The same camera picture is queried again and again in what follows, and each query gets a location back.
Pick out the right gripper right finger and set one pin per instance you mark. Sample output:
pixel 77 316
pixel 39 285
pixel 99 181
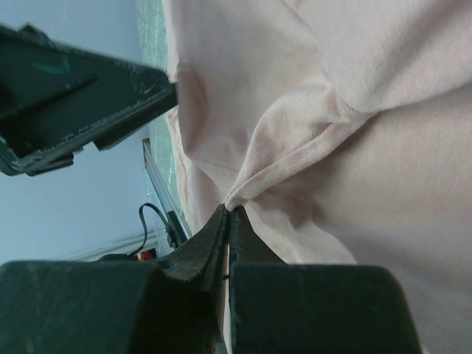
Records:
pixel 276 307

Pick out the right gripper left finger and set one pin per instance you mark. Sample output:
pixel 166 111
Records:
pixel 169 305

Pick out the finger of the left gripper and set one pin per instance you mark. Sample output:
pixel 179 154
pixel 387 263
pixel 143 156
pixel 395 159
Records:
pixel 56 98

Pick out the pink graphic t-shirt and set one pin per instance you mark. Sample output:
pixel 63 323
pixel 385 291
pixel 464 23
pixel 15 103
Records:
pixel 344 129

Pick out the aluminium frame rail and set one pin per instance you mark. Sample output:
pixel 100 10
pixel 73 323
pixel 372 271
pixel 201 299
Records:
pixel 165 229

